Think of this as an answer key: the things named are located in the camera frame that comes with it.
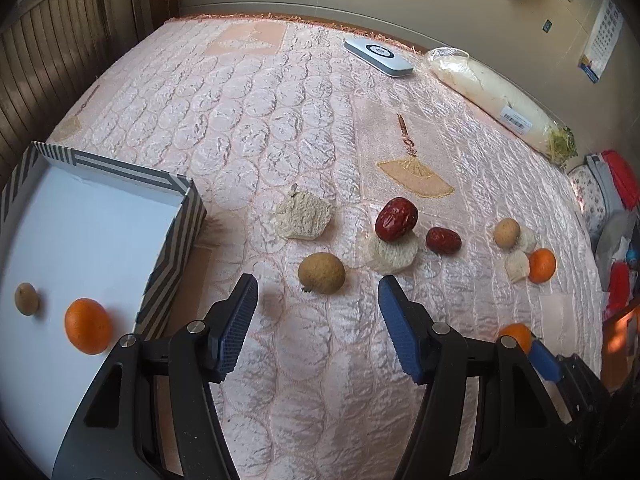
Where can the round foam net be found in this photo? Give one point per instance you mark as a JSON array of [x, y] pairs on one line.
[[392, 257]]

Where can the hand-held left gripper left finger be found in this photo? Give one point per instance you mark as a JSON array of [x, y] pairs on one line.
[[235, 330]]

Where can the white flat device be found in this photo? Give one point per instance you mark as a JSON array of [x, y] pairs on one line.
[[378, 56]]

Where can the pink quilted bedspread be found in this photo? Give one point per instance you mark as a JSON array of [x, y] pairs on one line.
[[300, 110]]

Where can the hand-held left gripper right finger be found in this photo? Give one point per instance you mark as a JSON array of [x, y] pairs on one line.
[[402, 335]]

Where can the red plastic bag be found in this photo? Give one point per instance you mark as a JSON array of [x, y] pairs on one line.
[[619, 285]]

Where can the round brown longan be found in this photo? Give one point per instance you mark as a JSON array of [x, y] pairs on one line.
[[506, 233]]

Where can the large red jujube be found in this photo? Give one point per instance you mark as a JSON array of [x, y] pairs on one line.
[[396, 219]]

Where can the red cloth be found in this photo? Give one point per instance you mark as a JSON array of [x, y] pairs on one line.
[[622, 175]]

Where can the brown longan with stem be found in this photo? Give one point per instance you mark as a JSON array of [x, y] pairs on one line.
[[321, 271]]

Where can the striped cardboard box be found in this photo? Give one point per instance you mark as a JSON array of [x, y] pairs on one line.
[[90, 230]]

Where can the smooth orange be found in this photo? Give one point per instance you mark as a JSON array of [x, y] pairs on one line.
[[88, 326]]

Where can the grey cloth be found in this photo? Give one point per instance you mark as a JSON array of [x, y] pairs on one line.
[[602, 180]]

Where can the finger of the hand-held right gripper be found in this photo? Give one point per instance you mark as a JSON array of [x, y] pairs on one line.
[[545, 361]]

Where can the wall eye chart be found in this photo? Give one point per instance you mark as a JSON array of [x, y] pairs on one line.
[[601, 35]]

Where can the plastic-wrapped white radish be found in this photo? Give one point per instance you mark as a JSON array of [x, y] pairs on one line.
[[495, 95]]

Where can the small orange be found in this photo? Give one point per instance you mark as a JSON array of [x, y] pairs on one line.
[[542, 265]]

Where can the small red jujube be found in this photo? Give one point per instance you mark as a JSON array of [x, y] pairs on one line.
[[443, 240]]

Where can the orange with stem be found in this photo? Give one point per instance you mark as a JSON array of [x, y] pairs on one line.
[[516, 335]]

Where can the small brown longan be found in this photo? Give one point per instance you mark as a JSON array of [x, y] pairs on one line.
[[26, 299]]

